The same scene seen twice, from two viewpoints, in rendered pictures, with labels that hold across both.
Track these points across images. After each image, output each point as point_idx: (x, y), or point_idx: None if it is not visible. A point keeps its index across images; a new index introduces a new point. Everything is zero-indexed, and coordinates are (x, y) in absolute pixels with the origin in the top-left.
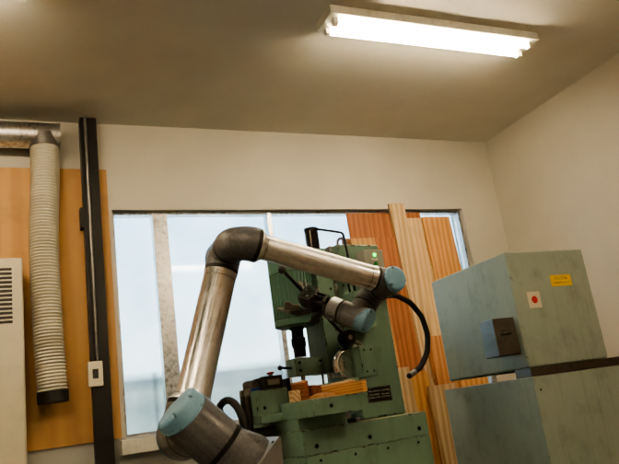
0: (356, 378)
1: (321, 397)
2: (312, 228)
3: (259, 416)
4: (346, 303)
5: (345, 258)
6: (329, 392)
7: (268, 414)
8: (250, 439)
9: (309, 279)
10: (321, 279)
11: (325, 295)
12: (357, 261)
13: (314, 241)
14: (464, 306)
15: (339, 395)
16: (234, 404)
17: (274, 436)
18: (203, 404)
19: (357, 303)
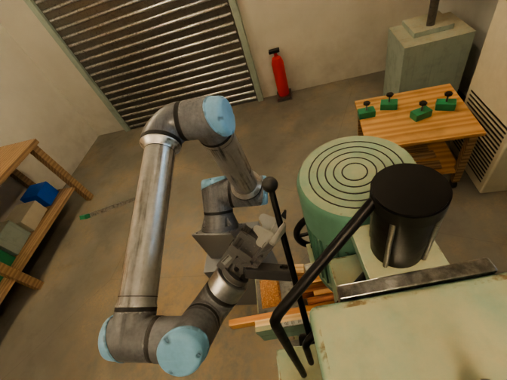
0: (255, 329)
1: (260, 286)
2: (370, 196)
3: (308, 243)
4: (202, 289)
5: (126, 249)
6: (264, 297)
7: (308, 251)
8: (203, 222)
9: (320, 249)
10: (332, 281)
11: (220, 260)
12: (123, 270)
13: (372, 230)
14: None
15: (258, 306)
16: (302, 217)
17: (201, 234)
18: (201, 189)
19: (191, 303)
